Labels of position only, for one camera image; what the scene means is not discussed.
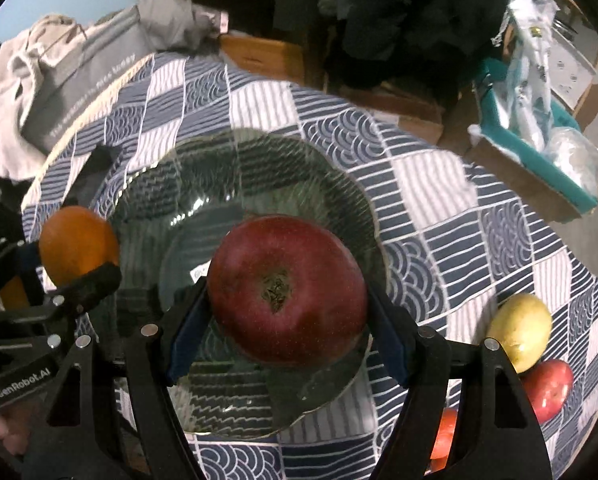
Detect white printed plastic bag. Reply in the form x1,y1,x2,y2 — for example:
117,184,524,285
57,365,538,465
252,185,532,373
491,0,560,146

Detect white dotted box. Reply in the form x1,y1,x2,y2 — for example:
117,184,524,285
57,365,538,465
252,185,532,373
549,35,598,111

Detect small orange-red fruit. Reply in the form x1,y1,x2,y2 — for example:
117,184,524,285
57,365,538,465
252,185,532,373
429,407,460,472

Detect grey printed bag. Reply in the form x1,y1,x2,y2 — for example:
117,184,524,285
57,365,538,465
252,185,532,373
21,5,152,153

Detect blue white patterned tablecloth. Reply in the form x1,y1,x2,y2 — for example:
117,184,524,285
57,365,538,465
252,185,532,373
21,52,598,480

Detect teal box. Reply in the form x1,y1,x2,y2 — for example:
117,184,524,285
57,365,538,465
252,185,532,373
471,57,598,216

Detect beige cloth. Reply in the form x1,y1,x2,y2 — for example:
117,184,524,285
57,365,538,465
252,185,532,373
0,15,80,181

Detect red apple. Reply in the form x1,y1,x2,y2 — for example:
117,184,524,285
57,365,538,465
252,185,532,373
521,359,574,423
207,215,370,366

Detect clear glass plate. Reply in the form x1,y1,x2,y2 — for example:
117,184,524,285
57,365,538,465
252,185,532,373
91,127,387,441

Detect yellow-green apple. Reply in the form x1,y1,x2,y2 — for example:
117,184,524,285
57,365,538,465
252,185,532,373
486,294,553,373

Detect grey garment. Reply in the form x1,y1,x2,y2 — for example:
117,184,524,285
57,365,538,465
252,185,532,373
136,0,222,52

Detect clear plastic bag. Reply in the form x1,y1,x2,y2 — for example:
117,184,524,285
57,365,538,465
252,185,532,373
544,127,598,196

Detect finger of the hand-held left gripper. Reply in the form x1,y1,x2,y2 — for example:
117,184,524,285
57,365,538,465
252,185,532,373
44,261,123,322
0,239,44,307

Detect orange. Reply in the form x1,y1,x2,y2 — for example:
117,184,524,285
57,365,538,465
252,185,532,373
39,206,120,288

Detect brown cardboard box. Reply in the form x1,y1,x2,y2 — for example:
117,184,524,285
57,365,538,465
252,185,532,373
459,130,584,222

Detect black phone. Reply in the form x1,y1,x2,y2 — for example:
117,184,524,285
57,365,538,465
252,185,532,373
73,145,126,201

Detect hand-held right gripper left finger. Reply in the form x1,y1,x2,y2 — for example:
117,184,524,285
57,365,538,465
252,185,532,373
21,275,220,480

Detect dark hanging clothes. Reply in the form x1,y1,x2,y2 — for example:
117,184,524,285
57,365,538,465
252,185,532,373
269,0,510,91

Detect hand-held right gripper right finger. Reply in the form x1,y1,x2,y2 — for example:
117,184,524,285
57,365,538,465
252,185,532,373
366,290,554,480

